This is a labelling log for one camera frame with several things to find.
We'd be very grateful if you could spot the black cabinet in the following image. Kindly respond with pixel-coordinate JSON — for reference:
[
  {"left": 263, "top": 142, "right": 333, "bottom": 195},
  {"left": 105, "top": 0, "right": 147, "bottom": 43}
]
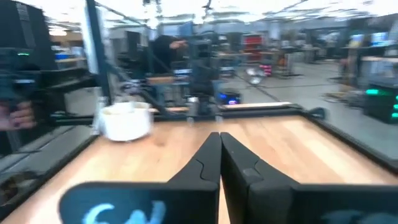
[{"left": 0, "top": 0, "right": 57, "bottom": 72}]

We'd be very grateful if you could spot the black table frame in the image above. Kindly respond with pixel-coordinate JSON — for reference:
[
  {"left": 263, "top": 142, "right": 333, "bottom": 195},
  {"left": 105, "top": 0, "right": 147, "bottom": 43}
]
[{"left": 0, "top": 105, "right": 398, "bottom": 220}]

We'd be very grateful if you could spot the green-lit machine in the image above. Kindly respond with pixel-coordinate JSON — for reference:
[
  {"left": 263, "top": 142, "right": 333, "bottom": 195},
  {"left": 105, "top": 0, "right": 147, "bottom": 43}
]
[{"left": 363, "top": 81, "right": 398, "bottom": 124}]

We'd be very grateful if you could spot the blue-lit floor robot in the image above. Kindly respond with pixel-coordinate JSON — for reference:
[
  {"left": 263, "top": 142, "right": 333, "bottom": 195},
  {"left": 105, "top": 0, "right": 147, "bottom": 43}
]
[{"left": 216, "top": 89, "right": 243, "bottom": 106}]

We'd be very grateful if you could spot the black upright post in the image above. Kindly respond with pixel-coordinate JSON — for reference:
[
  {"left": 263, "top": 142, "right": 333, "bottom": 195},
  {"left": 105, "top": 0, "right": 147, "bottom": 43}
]
[{"left": 84, "top": 0, "right": 112, "bottom": 106}]

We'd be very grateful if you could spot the white round brush holder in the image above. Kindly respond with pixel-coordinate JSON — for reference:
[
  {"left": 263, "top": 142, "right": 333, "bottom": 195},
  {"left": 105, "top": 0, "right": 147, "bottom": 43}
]
[{"left": 98, "top": 101, "right": 154, "bottom": 142}]

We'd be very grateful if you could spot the black handheld controller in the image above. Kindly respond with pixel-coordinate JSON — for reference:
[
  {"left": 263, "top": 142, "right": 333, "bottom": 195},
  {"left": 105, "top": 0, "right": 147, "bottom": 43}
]
[{"left": 0, "top": 46, "right": 100, "bottom": 125}]

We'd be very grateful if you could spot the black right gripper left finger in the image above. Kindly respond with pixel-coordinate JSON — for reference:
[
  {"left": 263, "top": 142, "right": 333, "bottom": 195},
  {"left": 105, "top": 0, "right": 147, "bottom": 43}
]
[{"left": 58, "top": 132, "right": 222, "bottom": 224}]

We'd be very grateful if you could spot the person's hand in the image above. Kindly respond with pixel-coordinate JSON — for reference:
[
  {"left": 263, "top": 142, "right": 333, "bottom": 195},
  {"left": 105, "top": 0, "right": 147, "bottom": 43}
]
[{"left": 0, "top": 101, "right": 35, "bottom": 131}]

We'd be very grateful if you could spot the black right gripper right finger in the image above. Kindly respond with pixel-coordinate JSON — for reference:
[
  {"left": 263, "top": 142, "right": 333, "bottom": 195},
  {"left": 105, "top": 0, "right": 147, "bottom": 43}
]
[{"left": 221, "top": 133, "right": 398, "bottom": 224}]

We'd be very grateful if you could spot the red shelf rack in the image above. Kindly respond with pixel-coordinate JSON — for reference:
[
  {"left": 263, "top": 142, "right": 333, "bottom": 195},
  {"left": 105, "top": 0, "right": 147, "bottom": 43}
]
[{"left": 243, "top": 33, "right": 264, "bottom": 54}]

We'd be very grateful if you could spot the person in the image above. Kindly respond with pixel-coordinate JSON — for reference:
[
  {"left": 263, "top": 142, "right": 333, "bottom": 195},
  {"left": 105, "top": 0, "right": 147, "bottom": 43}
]
[{"left": 148, "top": 34, "right": 189, "bottom": 78}]

